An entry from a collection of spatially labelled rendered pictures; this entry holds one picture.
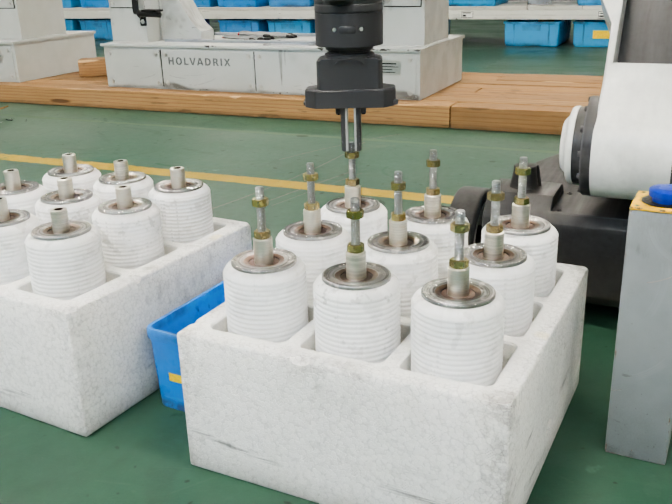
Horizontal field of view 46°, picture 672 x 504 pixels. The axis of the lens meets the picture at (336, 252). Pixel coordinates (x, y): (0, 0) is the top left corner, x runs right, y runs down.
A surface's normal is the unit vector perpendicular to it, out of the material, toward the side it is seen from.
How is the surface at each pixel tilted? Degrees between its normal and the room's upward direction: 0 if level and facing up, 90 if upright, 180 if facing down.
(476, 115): 90
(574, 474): 0
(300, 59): 90
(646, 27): 58
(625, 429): 90
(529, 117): 90
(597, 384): 0
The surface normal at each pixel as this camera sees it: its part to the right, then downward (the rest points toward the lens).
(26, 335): -0.49, 0.32
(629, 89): -0.31, -0.44
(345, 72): -0.06, 0.35
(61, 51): 0.91, 0.12
